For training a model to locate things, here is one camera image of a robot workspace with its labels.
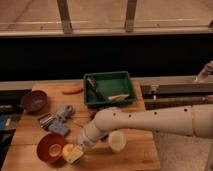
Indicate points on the purple bowl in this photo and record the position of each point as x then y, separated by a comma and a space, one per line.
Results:
34, 101

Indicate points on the orange carrot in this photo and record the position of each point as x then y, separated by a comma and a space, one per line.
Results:
73, 90

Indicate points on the red bowl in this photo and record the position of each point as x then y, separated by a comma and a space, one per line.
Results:
49, 148

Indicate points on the cream utensil in bin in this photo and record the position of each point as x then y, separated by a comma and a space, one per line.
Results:
118, 97

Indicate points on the white cup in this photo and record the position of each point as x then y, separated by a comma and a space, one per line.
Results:
117, 141

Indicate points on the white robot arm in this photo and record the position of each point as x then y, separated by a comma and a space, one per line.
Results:
193, 120

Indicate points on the black utensil in bin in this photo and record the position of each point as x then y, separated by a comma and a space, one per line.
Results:
93, 86

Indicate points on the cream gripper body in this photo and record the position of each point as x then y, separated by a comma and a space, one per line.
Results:
77, 151

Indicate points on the yellow red apple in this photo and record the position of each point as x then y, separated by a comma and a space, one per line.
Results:
67, 151

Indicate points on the blue plastic cup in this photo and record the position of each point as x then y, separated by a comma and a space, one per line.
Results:
68, 160

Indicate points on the green plastic bin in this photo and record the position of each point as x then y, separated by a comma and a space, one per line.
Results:
109, 84

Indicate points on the dark metallic can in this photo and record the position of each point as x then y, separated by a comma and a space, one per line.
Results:
45, 120

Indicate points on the blue grey cloth toy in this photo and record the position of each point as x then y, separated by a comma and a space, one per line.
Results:
60, 117

